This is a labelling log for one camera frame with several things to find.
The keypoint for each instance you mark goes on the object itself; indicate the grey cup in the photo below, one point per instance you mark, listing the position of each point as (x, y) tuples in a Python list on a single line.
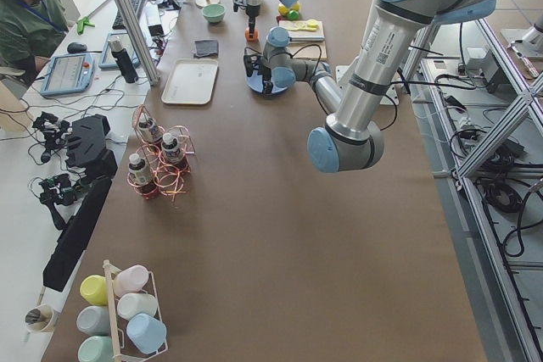
[(94, 321)]

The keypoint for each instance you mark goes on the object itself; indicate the cream serving tray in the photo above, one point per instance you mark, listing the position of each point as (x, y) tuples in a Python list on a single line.
[(190, 82)]

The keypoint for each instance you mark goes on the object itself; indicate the blue teach pendant near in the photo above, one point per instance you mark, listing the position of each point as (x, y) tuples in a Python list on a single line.
[(67, 74)]

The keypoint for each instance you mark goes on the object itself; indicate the blue plate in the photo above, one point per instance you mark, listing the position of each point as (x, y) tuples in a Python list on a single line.
[(257, 84)]

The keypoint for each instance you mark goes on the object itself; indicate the yellow lemon near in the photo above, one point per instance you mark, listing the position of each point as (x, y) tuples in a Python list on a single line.
[(283, 10)]

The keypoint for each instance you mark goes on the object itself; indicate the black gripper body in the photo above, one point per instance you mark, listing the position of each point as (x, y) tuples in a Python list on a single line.
[(252, 12), (265, 72)]

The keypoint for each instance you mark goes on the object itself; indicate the lemon slice upper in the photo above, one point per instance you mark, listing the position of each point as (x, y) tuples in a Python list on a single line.
[(311, 24)]

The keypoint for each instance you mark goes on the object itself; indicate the grey folded cloth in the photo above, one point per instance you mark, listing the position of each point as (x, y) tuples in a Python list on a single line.
[(206, 48)]

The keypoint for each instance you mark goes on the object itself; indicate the orange fruit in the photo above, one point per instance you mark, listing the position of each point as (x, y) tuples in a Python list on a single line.
[(251, 39)]

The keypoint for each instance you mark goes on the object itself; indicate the mint green bowl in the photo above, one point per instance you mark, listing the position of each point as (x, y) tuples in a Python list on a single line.
[(214, 13)]

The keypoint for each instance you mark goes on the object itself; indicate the black thermos bottle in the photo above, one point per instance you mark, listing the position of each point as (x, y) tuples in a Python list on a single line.
[(123, 60)]

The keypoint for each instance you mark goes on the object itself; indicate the yellow plastic knife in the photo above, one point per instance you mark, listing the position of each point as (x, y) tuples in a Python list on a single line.
[(303, 28)]

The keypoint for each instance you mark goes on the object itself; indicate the copper wire bottle rack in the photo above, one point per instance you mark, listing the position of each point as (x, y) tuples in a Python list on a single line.
[(168, 178)]

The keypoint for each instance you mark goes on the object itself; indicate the dark sauce bottle one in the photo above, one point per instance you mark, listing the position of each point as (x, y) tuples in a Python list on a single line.
[(150, 132)]

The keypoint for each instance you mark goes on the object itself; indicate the wooden cutting board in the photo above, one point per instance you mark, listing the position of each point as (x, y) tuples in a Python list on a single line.
[(306, 45)]

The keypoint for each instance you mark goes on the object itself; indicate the yellow cup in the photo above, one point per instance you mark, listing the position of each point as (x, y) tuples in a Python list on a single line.
[(94, 290)]

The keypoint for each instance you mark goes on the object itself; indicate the dark sauce bottle two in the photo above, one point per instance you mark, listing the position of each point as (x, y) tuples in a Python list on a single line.
[(173, 152)]

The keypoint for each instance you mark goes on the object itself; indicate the dark sauce bottle three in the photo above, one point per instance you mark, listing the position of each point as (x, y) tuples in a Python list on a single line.
[(142, 177)]

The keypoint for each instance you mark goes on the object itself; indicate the white cup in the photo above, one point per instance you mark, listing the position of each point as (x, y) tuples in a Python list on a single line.
[(135, 303)]

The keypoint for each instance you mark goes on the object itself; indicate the white wire cup rack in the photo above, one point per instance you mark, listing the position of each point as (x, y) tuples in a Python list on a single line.
[(123, 348)]

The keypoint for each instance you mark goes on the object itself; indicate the mint green cup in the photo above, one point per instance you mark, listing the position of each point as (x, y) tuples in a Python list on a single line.
[(96, 349)]

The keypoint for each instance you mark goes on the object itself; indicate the seated person green shirt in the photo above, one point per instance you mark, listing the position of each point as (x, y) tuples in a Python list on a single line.
[(31, 31)]

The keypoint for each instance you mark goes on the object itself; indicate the pink cup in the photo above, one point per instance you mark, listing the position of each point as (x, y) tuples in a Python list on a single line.
[(132, 279)]

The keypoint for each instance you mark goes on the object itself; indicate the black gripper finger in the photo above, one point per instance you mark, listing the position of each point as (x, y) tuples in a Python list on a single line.
[(251, 27), (248, 70)]

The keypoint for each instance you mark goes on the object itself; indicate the blue teach pendant far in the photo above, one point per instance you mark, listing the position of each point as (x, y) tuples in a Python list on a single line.
[(106, 61)]

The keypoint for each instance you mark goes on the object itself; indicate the light blue cup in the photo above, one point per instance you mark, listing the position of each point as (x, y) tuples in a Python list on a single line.
[(147, 333)]

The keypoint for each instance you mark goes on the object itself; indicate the green lime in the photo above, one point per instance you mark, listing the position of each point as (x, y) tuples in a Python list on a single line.
[(292, 15)]

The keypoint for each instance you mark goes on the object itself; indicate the blue teach pendant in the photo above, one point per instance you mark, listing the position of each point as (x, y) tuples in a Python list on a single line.
[(67, 74), (106, 61)]

